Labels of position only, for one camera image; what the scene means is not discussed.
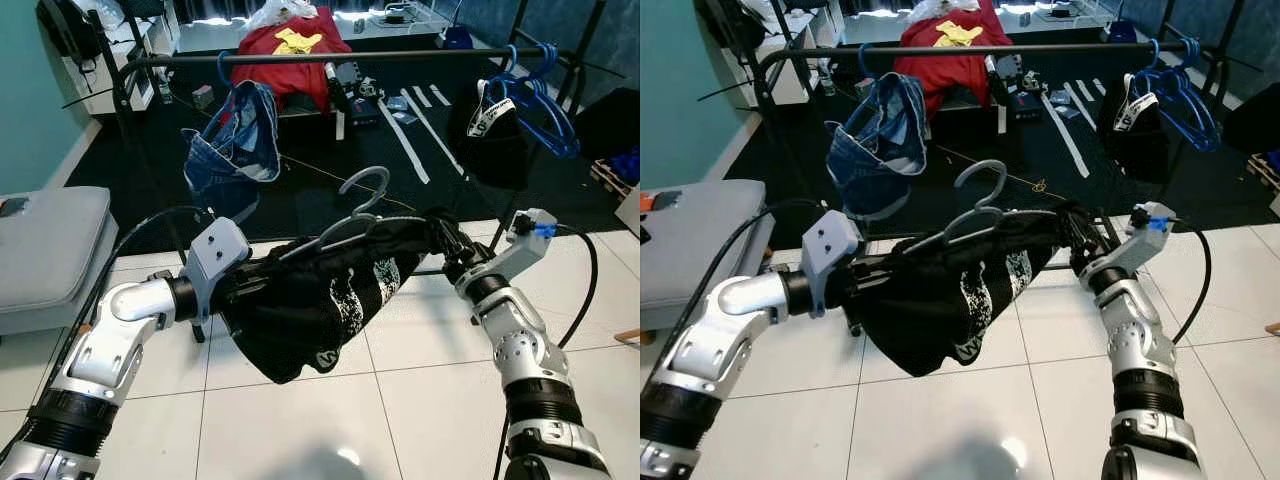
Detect blue floor mop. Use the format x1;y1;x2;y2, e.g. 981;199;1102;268
440;0;479;49
1100;0;1141;43

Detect wooden pallet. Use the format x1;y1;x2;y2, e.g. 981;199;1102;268
1245;150;1280;191
590;150;641;201

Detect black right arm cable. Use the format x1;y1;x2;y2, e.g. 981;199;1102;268
548;225;601;351
1165;220;1213;346

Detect black metal clothes rack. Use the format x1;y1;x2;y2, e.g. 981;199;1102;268
105;0;641;346
745;0;1280;336

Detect black floor mat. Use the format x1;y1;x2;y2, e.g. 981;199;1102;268
60;25;641;241
715;20;1280;236

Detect white shelf unit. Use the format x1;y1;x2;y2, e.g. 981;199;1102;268
60;0;181;116
715;0;836;106

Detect black shirt with white label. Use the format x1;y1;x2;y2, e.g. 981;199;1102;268
1098;78;1181;183
445;85;536;191

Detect blue plastic hanger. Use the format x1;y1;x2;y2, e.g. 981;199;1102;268
1165;36;1223;151
858;42;916;141
520;42;583;159
500;42;576;156
1150;36;1216;149
213;50;276;151
475;45;541;131
1125;38;1191;126

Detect thin yellow cord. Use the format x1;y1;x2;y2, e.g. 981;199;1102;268
280;150;421;216
925;145;1061;201

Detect long white floor bar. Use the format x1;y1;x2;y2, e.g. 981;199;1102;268
1040;92;1091;179
403;92;468;178
376;98;433;186

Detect black printed t-shirt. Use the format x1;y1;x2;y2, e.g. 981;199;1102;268
848;205;1096;379
218;210;471;386

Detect black mechanical device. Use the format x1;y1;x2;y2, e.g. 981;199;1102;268
985;52;1019;101
322;60;356;111

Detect white plastic bag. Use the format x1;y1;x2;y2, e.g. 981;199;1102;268
915;0;986;23
248;0;321;29

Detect blue denim shorts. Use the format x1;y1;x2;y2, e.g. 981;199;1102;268
825;72;926;221
182;80;283;226

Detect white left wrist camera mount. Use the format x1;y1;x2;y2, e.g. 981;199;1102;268
183;215;251;323
797;208;863;319

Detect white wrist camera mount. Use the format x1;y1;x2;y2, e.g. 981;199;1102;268
797;208;863;319
183;215;251;323
1090;200;1176;281
470;208;559;291

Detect white frame table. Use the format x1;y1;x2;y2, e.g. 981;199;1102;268
945;85;1051;136
280;90;391;141

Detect grey cushioned bench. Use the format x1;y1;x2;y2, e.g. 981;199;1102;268
640;180;776;331
0;185;119;336

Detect black backpack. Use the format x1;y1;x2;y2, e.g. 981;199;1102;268
37;0;106;63
695;0;766;51

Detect grey wire hanger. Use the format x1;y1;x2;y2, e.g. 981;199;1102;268
900;158;1061;256
278;165;436;263

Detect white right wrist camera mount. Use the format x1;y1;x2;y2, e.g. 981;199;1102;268
470;208;559;291
1090;200;1176;281

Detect red cloth with yellow star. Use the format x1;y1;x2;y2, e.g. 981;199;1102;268
232;8;353;116
895;0;1013;113

